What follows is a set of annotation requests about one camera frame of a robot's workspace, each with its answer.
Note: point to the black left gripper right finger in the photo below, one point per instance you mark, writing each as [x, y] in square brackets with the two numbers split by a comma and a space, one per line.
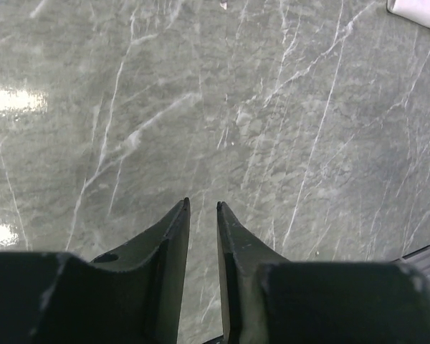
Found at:
[266, 298]

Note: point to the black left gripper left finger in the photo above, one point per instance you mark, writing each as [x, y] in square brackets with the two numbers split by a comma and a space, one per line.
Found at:
[131, 294]

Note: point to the white t-shirt red print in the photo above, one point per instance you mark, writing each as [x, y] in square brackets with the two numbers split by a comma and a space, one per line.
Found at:
[417, 11]

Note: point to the aluminium frame rail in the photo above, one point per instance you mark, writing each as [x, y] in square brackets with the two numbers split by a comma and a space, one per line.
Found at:
[419, 259]

